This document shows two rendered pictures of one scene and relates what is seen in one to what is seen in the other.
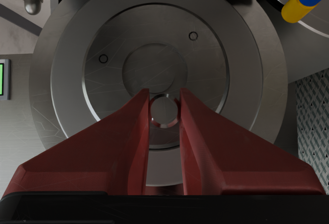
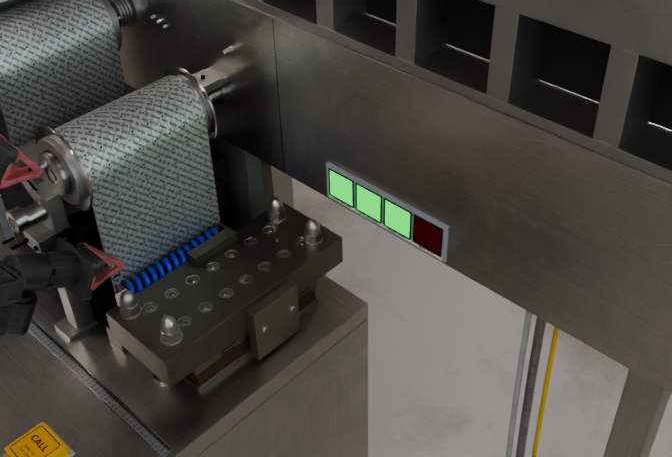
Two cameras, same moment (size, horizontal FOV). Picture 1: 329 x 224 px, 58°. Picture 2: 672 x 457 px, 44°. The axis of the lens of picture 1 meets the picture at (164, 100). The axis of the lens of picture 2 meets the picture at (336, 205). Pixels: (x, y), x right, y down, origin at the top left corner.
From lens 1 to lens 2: 1.32 m
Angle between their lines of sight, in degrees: 53
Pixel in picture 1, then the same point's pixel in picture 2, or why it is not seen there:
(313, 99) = (100, 86)
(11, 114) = (325, 146)
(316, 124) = (95, 73)
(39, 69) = (87, 191)
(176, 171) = (46, 143)
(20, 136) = (317, 124)
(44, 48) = (88, 197)
